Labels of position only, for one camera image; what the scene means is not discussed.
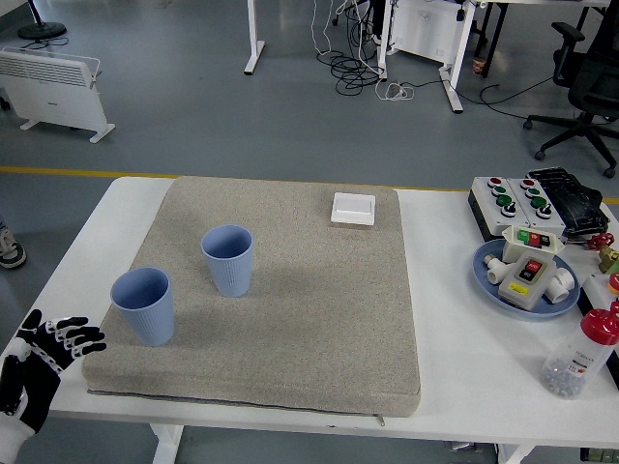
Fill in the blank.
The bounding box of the emergency stop button box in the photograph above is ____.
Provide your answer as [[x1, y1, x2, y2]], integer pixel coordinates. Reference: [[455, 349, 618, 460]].
[[577, 273, 619, 320]]

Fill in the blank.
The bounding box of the blue plate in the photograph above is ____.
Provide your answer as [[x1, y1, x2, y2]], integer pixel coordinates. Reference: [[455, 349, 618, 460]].
[[472, 239, 581, 322]]

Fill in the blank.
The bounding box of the blue ribbed cup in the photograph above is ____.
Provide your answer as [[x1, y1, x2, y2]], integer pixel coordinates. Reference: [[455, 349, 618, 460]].
[[109, 267, 176, 348], [200, 224, 255, 299]]

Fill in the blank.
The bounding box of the black cable bundle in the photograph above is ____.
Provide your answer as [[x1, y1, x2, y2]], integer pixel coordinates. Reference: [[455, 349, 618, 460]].
[[316, 0, 388, 96]]

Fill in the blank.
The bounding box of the white three-button switch box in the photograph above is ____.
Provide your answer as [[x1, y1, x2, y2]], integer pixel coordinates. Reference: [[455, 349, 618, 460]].
[[500, 224, 566, 265]]

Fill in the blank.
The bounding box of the white wall switch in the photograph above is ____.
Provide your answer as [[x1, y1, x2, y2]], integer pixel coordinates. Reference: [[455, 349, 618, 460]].
[[330, 191, 377, 225]]

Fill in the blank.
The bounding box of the clear bottle red cap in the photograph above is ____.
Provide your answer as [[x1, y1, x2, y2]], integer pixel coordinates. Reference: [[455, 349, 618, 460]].
[[540, 302, 619, 400]]

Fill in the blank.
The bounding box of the black foot pedal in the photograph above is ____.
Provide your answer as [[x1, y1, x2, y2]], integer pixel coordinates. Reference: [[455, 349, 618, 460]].
[[525, 166, 611, 239]]

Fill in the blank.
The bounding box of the person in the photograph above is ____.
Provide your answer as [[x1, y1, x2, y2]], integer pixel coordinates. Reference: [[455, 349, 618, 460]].
[[369, 0, 388, 45]]

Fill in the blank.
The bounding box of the white push-button control box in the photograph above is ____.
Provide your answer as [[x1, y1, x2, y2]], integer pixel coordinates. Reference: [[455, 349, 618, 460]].
[[505, 176, 567, 238], [471, 175, 534, 242]]

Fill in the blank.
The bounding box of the grey-brown mat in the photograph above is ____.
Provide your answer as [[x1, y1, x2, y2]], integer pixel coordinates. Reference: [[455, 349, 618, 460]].
[[80, 175, 422, 418]]

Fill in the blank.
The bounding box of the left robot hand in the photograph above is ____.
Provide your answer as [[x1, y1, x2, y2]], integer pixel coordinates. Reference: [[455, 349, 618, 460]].
[[0, 308, 107, 464]]

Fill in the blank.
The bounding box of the black desk leg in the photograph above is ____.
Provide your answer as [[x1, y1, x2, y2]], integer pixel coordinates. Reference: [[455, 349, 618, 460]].
[[476, 2, 509, 78]]

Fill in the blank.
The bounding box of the white table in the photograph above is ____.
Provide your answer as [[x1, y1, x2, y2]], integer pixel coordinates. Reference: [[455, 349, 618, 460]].
[[0, 176, 619, 464]]

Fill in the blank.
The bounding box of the white desk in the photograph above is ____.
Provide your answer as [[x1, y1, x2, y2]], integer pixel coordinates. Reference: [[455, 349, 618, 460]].
[[376, 0, 613, 113]]

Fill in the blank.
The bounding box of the person's shoe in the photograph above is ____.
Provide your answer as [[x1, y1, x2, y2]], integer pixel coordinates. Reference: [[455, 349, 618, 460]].
[[0, 226, 28, 270]]

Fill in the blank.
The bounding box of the brass valve red handle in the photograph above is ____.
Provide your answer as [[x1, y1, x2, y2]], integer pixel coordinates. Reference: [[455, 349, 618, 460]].
[[582, 232, 619, 276]]

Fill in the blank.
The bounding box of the white cable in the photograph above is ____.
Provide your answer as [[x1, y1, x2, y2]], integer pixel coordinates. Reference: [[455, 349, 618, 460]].
[[309, 0, 417, 102]]

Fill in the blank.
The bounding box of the black office chair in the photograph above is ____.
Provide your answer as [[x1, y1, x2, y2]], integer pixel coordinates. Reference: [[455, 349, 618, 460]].
[[522, 0, 619, 179]]

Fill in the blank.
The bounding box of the grey red-black switch box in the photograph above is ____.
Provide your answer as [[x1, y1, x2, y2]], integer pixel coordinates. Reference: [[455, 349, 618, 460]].
[[497, 254, 556, 310]]

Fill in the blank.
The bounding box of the black fan base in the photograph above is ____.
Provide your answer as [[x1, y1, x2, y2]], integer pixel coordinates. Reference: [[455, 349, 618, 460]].
[[17, 0, 68, 41]]

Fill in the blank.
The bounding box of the white pipe fitting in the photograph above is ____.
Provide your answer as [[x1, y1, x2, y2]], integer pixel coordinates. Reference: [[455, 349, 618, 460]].
[[545, 267, 577, 305], [485, 254, 509, 286]]

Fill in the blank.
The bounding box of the green crate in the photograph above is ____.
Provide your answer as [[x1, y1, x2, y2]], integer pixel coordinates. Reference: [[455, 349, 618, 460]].
[[578, 448, 619, 464]]

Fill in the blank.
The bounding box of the white desk leg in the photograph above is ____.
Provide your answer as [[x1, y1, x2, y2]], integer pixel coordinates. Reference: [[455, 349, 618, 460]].
[[243, 0, 266, 75]]

